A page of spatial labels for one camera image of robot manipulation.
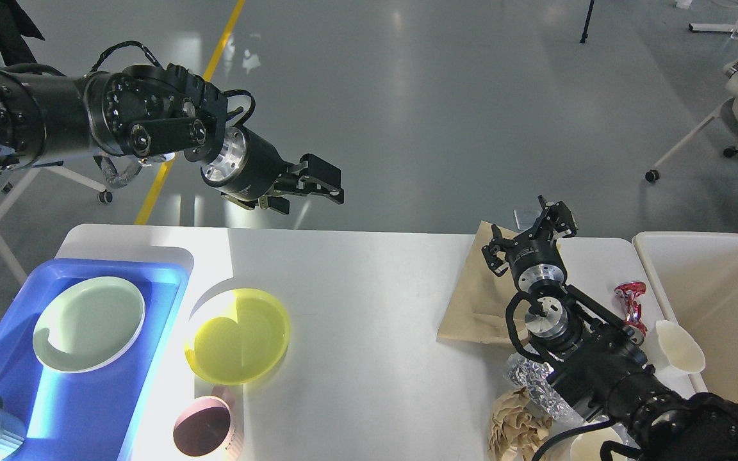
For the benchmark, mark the blue plastic tray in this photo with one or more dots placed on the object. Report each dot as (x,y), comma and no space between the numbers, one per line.
(93,415)

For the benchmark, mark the crumpled brown paper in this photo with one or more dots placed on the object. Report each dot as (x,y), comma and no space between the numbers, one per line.
(517,426)

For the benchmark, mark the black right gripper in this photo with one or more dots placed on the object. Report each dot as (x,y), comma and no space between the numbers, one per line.
(536,264)

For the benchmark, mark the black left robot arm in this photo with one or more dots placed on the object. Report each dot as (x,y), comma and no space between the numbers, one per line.
(145,112)

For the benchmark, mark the crushed red can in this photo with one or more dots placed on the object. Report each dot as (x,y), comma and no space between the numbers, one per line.
(630,292)

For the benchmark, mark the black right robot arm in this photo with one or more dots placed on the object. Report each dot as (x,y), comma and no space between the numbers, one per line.
(597,366)

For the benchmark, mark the pink mug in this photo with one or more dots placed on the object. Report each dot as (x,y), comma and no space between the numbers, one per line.
(210,428)

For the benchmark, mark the white plastic bin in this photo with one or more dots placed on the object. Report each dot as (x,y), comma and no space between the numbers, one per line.
(694,276)

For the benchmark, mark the pale green plate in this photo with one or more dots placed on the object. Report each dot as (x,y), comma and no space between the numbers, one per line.
(89,325)

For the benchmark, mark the crumpled aluminium foil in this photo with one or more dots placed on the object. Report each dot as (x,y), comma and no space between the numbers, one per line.
(531,375)

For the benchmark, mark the white office chair left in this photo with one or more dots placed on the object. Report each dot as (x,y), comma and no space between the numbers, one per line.
(11,189)

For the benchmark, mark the yellow plate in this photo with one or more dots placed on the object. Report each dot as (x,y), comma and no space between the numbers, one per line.
(237,336)

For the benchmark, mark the brown paper bag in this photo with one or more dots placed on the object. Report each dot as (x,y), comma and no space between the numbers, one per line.
(476,309)

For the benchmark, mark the black tripod leg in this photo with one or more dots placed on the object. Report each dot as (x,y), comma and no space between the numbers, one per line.
(587,22)

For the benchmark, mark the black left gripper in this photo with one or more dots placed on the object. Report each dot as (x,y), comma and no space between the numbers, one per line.
(247,167)

